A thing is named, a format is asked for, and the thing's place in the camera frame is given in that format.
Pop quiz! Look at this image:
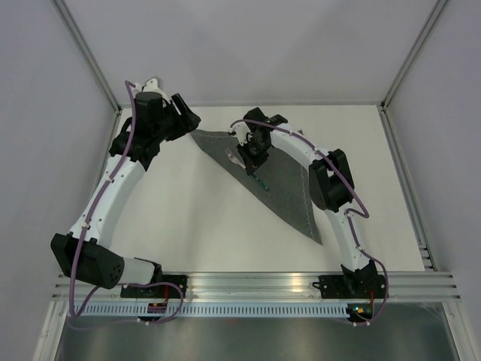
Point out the metal fork with green handle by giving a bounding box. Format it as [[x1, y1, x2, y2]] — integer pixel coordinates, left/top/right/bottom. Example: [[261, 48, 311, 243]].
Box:
[[225, 148, 270, 192]]

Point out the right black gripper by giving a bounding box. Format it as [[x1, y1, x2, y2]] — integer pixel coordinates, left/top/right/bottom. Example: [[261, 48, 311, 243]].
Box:
[[236, 138, 269, 175]]

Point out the white slotted cable duct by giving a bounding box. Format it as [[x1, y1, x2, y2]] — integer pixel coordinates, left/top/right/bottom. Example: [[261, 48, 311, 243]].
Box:
[[82, 302, 349, 318]]

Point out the aluminium frame post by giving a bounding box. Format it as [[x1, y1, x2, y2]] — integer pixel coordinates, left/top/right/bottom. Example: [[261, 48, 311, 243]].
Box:
[[380, 0, 451, 111], [50, 0, 122, 114]]

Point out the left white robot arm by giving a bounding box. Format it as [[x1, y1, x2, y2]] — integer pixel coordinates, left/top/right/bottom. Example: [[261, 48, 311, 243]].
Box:
[[50, 91, 201, 298]]

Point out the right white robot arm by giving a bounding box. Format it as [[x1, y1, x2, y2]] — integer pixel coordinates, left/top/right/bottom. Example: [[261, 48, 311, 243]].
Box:
[[229, 108, 387, 299]]

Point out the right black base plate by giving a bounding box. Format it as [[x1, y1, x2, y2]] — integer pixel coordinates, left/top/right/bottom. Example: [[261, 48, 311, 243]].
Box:
[[311, 274, 387, 299]]

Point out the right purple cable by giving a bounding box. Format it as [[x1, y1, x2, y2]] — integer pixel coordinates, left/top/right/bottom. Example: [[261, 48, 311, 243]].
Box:
[[229, 118, 389, 327]]

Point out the right aluminium frame post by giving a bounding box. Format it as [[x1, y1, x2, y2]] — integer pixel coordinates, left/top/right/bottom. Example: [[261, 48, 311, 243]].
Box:
[[380, 0, 451, 111]]

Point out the purple cable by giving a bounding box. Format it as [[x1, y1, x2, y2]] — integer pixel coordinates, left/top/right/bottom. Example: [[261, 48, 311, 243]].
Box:
[[67, 80, 187, 332], [229, 118, 389, 327]]

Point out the left aluminium frame post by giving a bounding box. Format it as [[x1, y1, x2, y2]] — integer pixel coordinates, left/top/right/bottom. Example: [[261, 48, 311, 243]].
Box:
[[50, 0, 122, 114]]

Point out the aluminium mounting rail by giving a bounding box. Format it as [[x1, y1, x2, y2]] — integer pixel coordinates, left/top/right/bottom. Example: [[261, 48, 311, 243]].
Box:
[[51, 271, 461, 302]]

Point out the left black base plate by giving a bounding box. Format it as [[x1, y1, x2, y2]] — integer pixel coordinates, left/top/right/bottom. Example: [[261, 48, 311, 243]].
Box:
[[120, 275, 188, 300]]

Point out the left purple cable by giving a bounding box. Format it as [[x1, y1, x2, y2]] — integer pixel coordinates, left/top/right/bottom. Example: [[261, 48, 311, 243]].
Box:
[[67, 80, 187, 332]]

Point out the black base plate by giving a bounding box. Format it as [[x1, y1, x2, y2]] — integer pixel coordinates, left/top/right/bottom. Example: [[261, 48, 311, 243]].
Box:
[[311, 274, 387, 299], [120, 275, 188, 300]]

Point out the grey cloth napkin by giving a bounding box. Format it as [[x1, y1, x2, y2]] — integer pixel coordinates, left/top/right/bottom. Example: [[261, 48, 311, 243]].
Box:
[[191, 130, 322, 244]]

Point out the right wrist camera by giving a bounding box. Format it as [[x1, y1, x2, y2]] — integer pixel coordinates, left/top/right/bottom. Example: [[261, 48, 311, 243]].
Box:
[[228, 121, 253, 146]]

